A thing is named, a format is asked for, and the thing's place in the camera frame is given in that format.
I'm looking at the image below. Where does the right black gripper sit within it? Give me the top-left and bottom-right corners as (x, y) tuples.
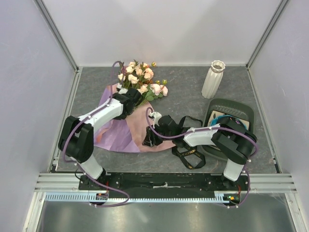
(142, 123), (173, 147)

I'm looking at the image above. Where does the purple pink wrapping paper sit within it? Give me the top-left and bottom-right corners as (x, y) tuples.
(93, 83), (179, 153)

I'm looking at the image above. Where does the black ribbon with gold lettering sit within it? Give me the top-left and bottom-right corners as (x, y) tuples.
(171, 115), (206, 170)

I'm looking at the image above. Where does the pink artificial flower bunch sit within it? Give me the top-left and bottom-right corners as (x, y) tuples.
(116, 60), (169, 107)

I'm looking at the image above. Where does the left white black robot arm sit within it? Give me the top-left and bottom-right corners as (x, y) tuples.
(58, 88), (141, 190)

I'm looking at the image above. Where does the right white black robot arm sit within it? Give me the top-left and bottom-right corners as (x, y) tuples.
(143, 112), (257, 190)

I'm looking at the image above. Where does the white ribbed ceramic vase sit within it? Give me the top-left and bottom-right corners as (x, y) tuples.
(201, 60), (225, 99)

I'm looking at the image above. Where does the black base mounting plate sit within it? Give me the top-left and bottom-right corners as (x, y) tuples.
(77, 172), (249, 199)

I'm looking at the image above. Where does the blue scalloped plate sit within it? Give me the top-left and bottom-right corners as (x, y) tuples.
(208, 115), (250, 129)

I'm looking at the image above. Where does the dark green plastic tray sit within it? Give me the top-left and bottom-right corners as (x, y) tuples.
(200, 99), (257, 164)

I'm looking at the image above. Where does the black round plate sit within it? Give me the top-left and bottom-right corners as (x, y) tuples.
(225, 116), (247, 128)

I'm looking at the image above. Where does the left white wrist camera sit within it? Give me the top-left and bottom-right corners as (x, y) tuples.
(118, 88), (128, 94)

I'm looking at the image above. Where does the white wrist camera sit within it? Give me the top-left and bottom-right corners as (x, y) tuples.
(148, 112), (162, 128)
(118, 88), (128, 94)

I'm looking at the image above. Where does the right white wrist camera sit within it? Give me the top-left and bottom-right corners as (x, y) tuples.
(148, 112), (162, 128)

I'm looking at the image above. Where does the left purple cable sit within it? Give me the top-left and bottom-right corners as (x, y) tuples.
(62, 60), (131, 210)

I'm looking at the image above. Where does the purple cable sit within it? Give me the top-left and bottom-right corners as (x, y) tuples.
(144, 107), (260, 210)
(62, 60), (131, 210)

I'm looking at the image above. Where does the grey slotted cable duct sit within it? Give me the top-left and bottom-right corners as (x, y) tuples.
(45, 192), (240, 203)

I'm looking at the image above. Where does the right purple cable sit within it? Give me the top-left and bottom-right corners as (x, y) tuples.
(144, 107), (260, 210)

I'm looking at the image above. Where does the aluminium frame rail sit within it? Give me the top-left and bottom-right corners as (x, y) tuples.
(35, 172), (296, 193)

